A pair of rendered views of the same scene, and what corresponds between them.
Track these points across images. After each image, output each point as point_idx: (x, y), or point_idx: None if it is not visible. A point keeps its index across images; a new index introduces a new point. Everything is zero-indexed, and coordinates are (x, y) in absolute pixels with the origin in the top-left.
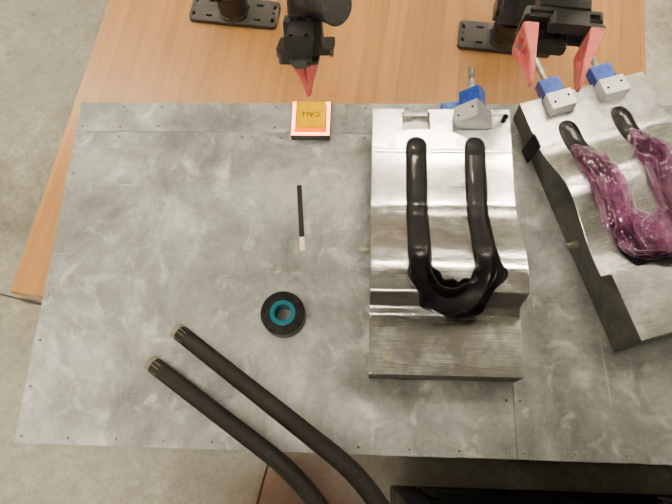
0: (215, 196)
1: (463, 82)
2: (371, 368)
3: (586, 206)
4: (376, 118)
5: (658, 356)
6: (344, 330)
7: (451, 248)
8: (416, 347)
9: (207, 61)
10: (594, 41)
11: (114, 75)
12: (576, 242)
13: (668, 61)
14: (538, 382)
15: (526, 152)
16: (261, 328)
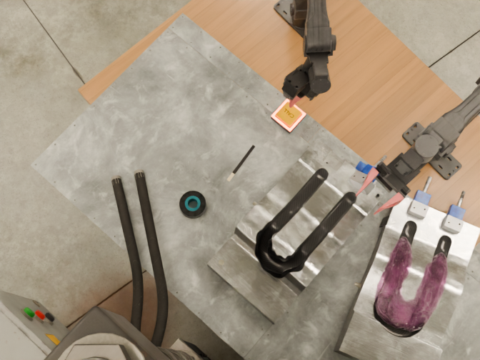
0: (208, 118)
1: (387, 157)
2: (210, 262)
3: (376, 271)
4: (315, 144)
5: None
6: (215, 235)
7: (289, 237)
8: (238, 269)
9: (263, 38)
10: (394, 199)
11: (210, 10)
12: (360, 285)
13: None
14: (284, 333)
15: (382, 221)
16: (178, 202)
